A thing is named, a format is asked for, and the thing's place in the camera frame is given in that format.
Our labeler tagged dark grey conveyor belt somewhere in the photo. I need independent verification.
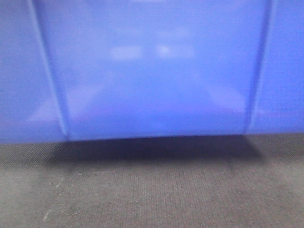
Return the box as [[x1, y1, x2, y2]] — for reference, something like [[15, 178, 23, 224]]
[[0, 133, 304, 228]]

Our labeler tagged large blue plastic bin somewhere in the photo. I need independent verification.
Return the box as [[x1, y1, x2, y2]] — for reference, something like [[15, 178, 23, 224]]
[[0, 0, 304, 143]]

